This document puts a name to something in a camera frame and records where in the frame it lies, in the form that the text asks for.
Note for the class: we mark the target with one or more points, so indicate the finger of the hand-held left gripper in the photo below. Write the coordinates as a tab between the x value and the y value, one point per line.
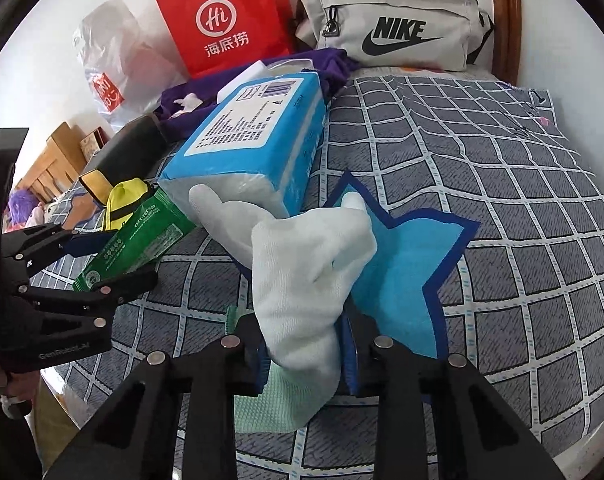
127	285
89	244

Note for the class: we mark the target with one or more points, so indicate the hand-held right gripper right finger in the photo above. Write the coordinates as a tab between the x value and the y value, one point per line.
349	365

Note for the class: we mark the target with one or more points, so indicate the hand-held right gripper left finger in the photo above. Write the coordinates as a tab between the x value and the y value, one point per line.
242	360

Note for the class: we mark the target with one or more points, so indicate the green wipes packet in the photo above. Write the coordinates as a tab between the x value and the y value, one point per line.
132	245

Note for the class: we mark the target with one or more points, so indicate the light green cloth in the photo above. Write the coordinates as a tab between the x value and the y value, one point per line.
272	402

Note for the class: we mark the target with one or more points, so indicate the white cloth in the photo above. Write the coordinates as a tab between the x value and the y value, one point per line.
302	280

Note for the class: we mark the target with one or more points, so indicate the person's left hand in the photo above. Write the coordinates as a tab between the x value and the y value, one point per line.
4	390

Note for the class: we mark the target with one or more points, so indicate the purple plush toy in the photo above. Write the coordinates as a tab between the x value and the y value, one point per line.
22	210

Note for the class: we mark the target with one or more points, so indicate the black yellow pouch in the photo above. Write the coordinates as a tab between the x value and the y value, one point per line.
124	202

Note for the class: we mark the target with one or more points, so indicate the wooden bed headboard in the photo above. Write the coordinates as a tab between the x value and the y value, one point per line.
47	165

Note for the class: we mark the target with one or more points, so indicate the patterned book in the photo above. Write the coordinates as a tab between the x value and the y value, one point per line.
92	142

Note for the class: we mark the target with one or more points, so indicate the blue star patch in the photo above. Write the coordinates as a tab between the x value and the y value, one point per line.
412	280

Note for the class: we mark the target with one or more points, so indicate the dark tea tin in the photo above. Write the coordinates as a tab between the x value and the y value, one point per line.
127	145

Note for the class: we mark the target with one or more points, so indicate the white plastic shopping bag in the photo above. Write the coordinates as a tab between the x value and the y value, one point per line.
117	60

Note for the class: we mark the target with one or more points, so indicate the blue tissue pack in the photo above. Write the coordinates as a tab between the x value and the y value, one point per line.
252	145

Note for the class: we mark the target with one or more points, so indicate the grey checked tablecloth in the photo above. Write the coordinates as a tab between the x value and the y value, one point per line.
507	260

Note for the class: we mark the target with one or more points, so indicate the red paper shopping bag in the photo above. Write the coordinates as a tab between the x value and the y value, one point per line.
227	15

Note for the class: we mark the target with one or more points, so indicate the purple cloth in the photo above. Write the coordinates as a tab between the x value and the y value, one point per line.
327	67

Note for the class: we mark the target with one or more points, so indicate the grey waist bag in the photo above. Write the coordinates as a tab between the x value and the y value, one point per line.
392	30

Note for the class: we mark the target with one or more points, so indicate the wooden door frame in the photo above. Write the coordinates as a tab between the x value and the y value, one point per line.
507	20

